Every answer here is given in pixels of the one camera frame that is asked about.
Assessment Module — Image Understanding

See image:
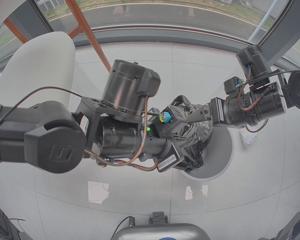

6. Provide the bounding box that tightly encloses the clear printed wrapper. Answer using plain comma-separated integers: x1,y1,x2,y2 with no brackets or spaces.
239,130,259,147

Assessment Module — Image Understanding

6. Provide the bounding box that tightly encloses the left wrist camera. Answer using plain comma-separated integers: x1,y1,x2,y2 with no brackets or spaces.
151,105,188,139

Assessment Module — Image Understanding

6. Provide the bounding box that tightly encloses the black cable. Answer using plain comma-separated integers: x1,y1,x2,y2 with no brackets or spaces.
112,216,134,238
244,69,300,85
0,86,162,125

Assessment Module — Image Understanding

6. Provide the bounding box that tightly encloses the white trash bin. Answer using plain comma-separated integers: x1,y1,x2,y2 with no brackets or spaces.
180,127,235,182

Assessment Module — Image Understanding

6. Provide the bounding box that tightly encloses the window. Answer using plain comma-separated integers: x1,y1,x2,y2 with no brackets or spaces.
0,0,300,71

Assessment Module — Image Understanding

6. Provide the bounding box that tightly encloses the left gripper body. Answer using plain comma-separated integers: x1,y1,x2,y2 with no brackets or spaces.
96,115,186,174

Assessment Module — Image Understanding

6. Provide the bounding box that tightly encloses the white chair with wooden legs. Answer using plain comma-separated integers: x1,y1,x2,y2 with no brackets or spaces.
0,0,113,111

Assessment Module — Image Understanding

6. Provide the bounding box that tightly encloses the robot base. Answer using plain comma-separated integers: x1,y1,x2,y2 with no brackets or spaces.
115,211,212,240

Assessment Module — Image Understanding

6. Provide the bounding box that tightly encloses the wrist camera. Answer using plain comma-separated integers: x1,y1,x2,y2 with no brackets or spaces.
224,76,245,99
151,105,188,139

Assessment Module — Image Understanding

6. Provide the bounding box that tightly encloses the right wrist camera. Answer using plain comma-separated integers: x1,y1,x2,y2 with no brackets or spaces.
224,76,245,99

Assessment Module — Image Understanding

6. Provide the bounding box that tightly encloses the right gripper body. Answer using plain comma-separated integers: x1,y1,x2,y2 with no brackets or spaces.
210,82,287,128

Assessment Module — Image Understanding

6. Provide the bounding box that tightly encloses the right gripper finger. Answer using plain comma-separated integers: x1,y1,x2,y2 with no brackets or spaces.
187,104,212,124

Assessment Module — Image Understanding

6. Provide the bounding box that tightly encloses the black plastic bag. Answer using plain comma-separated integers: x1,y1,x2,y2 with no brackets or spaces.
164,95,214,172

